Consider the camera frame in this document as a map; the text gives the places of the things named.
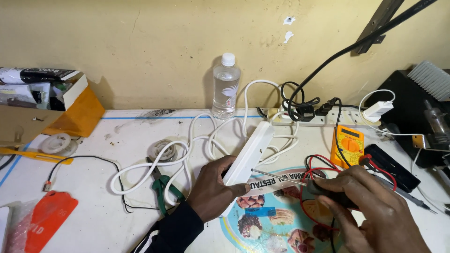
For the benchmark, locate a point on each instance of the black device with heat sink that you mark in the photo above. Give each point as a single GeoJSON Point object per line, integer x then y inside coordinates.
{"type": "Point", "coordinates": [407, 102]}

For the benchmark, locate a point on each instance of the clear solder spool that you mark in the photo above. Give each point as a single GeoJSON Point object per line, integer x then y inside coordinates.
{"type": "Point", "coordinates": [163, 150]}

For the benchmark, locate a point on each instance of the yellow multimeter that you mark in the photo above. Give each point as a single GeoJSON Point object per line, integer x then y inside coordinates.
{"type": "Point", "coordinates": [347, 144]}

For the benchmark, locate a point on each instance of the orange box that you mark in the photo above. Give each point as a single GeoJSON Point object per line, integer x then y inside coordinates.
{"type": "Point", "coordinates": [81, 112]}

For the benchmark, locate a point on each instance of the cream multi-socket extension block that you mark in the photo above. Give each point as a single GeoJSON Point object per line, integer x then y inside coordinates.
{"type": "Point", "coordinates": [330, 119]}

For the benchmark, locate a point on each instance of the person's left hand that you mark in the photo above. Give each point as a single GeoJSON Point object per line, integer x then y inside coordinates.
{"type": "Point", "coordinates": [207, 193]}

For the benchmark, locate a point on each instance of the clear plastic bottle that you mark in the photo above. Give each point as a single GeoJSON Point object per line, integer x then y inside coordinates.
{"type": "Point", "coordinates": [226, 88]}

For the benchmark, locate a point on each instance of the metal soldering tool stand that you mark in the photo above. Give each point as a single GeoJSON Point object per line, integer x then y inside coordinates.
{"type": "Point", "coordinates": [436, 123]}

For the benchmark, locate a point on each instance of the empty white spool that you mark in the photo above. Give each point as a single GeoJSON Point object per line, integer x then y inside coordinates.
{"type": "Point", "coordinates": [56, 143]}

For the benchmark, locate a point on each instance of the person's right hand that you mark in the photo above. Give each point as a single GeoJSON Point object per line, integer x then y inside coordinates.
{"type": "Point", "coordinates": [379, 218]}

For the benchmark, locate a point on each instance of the black plastic case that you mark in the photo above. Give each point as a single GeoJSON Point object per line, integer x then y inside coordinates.
{"type": "Point", "coordinates": [393, 165]}

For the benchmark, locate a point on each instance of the white power strip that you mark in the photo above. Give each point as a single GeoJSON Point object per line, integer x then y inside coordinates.
{"type": "Point", "coordinates": [251, 154]}

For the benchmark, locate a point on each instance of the black multimeter probe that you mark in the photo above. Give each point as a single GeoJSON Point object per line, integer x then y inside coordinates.
{"type": "Point", "coordinates": [404, 195]}

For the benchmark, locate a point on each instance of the clear plastic bag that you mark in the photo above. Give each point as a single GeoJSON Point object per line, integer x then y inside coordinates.
{"type": "Point", "coordinates": [14, 228]}

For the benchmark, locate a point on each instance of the red multimeter lead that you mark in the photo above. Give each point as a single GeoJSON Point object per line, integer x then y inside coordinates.
{"type": "Point", "coordinates": [383, 172]}

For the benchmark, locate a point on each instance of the metal wall bracket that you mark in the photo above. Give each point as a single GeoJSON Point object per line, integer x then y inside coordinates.
{"type": "Point", "coordinates": [378, 24]}

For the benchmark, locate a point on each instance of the white charger adapter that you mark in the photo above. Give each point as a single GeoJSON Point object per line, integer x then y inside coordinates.
{"type": "Point", "coordinates": [378, 109]}

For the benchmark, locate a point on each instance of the black angled plug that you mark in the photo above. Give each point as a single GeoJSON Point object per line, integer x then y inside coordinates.
{"type": "Point", "coordinates": [325, 107]}

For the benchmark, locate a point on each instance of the cardboard box of parts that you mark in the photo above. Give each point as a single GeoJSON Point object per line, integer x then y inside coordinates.
{"type": "Point", "coordinates": [31, 102]}

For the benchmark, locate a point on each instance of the yellow utility knife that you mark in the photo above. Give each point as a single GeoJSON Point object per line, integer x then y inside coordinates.
{"type": "Point", "coordinates": [31, 154]}

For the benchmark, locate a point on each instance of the round food print mat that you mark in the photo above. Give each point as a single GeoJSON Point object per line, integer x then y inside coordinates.
{"type": "Point", "coordinates": [277, 225]}

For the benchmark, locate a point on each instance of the black multimeter lead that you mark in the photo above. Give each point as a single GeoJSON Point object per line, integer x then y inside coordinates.
{"type": "Point", "coordinates": [337, 140]}

